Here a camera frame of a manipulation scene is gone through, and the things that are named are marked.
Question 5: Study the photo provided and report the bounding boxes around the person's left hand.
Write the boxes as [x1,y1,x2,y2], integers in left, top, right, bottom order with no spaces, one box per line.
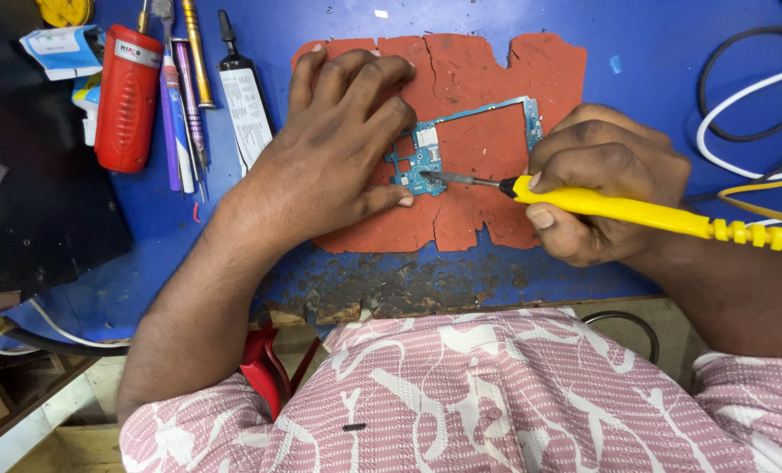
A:
[223,42,419,241]

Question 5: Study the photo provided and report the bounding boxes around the person's right hand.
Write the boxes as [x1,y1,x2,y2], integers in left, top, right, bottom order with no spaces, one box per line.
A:
[525,102,693,268]

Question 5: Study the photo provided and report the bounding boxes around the yellow soldering iron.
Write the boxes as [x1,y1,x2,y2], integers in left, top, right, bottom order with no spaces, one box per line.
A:
[420,170,782,258]

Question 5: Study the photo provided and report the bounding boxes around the blue phone circuit board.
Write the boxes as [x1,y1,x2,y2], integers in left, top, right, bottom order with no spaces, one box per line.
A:
[384,96,545,197]

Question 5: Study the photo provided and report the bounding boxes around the black glue tube white label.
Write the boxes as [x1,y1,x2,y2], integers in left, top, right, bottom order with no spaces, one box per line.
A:
[217,9,278,178]

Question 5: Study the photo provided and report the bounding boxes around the thin metal tweezers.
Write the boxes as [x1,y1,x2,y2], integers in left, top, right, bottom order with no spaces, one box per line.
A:
[181,118,208,204]

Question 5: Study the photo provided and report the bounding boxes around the white and blue brush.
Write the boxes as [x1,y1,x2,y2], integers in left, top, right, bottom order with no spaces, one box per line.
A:
[151,0,196,195]

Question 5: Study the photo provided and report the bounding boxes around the purple metal screwdriver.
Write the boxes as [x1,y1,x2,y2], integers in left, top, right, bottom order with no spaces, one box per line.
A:
[170,37,210,173]

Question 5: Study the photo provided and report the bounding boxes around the gold metal screwdriver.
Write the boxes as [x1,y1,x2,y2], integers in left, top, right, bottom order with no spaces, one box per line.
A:
[180,0,216,110]

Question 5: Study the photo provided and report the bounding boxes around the torn orange silicone mat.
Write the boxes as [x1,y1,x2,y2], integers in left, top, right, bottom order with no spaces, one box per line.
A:
[291,32,589,254]

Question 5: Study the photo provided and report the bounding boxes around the red plastic stool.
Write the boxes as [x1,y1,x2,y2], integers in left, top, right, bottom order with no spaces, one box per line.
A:
[239,321,324,423]

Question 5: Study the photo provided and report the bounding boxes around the white blue yellow tube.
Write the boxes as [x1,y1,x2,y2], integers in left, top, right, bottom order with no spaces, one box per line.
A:
[71,72,103,147]

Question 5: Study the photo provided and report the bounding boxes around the white and blue packet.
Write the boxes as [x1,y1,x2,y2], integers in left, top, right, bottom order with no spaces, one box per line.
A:
[19,24,107,81]

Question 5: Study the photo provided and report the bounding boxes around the pink white patterned shirt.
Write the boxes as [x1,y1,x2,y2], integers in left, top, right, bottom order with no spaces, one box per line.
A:
[120,307,782,473]

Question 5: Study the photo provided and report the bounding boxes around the black flat panel device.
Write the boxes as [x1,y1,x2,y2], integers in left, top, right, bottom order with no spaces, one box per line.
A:
[0,0,135,311]

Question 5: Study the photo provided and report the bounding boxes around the wooden drawer shelf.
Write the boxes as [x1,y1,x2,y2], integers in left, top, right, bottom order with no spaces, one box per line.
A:
[0,353,99,462]

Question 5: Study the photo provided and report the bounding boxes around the white cable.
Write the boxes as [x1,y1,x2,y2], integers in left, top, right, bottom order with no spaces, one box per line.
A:
[696,62,782,227]

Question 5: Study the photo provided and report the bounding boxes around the yellow cable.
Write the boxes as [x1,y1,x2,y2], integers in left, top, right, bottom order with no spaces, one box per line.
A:
[717,179,782,232]

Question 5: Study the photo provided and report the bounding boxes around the purple handled tool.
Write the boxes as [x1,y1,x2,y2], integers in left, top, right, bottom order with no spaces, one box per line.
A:
[159,39,183,193]

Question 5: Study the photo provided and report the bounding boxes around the black ring loop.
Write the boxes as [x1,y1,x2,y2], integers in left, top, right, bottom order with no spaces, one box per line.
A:
[580,310,662,367]

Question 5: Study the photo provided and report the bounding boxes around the red plastic handle tool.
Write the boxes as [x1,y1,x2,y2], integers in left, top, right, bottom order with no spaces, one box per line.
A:
[94,0,165,174]

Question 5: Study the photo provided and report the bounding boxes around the yellow wire spool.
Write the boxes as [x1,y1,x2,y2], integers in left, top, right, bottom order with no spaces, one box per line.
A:
[34,0,95,29]

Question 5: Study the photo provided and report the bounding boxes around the thin white wire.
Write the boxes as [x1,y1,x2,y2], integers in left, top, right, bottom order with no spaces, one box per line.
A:
[0,299,131,357]

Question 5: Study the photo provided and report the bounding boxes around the thick black power cable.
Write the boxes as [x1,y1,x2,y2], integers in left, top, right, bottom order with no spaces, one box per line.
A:
[0,323,131,360]

